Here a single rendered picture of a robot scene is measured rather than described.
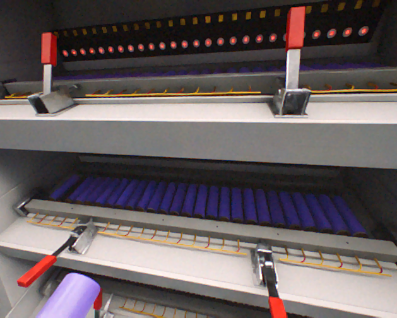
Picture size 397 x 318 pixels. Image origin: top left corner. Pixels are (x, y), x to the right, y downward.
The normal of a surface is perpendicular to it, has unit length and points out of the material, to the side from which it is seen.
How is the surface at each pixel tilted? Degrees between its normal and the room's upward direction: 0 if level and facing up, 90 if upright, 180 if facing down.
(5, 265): 90
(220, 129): 111
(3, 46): 90
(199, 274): 21
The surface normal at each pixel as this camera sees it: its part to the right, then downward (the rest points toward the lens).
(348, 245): -0.07, -0.81
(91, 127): -0.18, 0.58
